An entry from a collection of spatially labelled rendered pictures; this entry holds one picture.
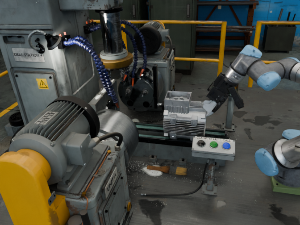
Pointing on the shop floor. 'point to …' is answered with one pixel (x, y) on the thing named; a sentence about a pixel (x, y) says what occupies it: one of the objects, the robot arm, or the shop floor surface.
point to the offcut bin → (279, 36)
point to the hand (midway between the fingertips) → (209, 114)
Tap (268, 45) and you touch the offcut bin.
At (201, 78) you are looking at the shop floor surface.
